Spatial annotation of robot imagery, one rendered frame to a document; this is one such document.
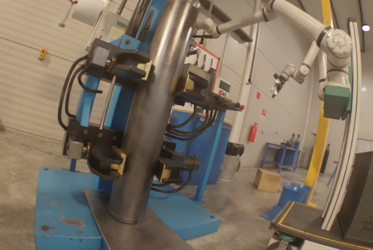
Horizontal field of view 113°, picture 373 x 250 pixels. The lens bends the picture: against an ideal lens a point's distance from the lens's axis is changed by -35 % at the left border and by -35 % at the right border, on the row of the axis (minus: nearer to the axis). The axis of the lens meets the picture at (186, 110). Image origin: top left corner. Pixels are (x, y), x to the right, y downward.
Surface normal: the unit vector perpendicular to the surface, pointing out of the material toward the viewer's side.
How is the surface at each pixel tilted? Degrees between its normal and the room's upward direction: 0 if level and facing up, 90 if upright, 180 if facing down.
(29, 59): 90
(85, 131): 90
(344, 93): 90
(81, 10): 124
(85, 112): 50
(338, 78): 68
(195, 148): 90
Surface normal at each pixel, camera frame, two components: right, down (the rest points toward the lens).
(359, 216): -0.64, -0.23
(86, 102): 0.64, -0.54
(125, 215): 0.14, -0.04
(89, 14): 0.37, 0.62
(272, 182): -0.19, -0.13
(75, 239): 0.62, 0.10
